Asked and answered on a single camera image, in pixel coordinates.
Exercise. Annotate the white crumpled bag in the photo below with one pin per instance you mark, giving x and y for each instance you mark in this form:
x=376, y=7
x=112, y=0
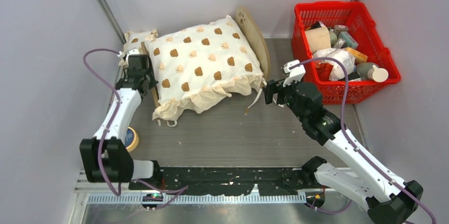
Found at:
x=331, y=69

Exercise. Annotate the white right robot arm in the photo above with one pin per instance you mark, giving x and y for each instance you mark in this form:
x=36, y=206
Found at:
x=385, y=196

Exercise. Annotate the teal box in basket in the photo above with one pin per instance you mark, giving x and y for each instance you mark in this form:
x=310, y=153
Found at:
x=351, y=42

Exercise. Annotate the yellow box in basket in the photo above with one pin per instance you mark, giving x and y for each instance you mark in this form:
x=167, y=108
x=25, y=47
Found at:
x=359, y=56

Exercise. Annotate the small bear print pillow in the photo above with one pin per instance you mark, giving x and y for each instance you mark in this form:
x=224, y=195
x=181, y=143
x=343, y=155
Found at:
x=137, y=40

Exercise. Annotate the wooden pet bed frame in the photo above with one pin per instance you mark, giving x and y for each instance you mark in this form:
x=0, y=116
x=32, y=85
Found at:
x=254, y=36

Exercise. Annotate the red plastic basket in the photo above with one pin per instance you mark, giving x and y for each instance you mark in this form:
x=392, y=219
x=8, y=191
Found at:
x=354, y=18

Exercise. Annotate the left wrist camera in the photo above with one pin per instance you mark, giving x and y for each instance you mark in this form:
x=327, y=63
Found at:
x=125, y=54

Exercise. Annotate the large bear print cushion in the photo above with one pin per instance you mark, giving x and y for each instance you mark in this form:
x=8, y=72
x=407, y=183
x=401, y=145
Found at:
x=203, y=64

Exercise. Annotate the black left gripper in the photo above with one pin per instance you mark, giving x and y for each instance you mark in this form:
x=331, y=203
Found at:
x=153, y=80

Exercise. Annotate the grey bottle with beige cap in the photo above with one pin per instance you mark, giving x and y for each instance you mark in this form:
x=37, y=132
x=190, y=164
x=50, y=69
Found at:
x=371, y=71

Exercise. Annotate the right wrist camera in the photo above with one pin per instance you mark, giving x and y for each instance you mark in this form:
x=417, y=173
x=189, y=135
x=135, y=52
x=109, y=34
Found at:
x=294, y=71

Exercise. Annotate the tape roll with blue core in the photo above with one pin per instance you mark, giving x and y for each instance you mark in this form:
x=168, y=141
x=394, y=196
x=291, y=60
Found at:
x=131, y=139

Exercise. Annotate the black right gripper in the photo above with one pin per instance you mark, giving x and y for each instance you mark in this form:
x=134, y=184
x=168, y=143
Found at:
x=271, y=87

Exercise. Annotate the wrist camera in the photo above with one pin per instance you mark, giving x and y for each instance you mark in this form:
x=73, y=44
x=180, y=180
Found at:
x=125, y=54
x=294, y=71

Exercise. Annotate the aluminium frame rail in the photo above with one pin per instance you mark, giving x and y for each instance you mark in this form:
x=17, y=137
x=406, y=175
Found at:
x=111, y=18

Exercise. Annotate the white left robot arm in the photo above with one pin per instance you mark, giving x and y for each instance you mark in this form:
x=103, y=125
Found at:
x=104, y=156

